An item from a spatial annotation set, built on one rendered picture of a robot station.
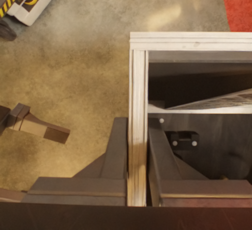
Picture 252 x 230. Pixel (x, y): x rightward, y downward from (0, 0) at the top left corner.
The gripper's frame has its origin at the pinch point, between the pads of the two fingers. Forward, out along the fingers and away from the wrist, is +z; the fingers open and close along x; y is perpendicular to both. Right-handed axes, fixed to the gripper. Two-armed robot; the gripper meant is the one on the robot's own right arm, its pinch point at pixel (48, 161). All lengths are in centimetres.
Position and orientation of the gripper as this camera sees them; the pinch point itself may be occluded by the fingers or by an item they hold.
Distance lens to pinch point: 30.0
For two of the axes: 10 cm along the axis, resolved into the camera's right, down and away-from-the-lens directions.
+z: 8.7, 3.6, 3.4
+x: -1.3, -4.9, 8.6
